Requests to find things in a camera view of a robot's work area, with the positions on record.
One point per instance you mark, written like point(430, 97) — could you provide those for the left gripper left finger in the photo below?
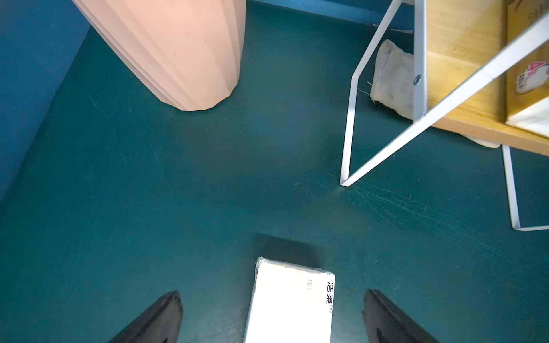
point(160, 322)

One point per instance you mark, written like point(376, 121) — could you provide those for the pink pot white flowers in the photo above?
point(187, 53)

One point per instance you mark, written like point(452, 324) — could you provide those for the two-tier wooden white shelf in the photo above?
point(478, 68)

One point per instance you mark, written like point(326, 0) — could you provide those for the white cloth bag under shelf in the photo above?
point(393, 87)

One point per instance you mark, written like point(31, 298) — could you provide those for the white tissue pack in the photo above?
point(290, 303)

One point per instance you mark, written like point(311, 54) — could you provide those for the gold tissue pack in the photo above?
point(527, 81)

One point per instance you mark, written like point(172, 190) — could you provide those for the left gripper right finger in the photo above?
point(386, 322)

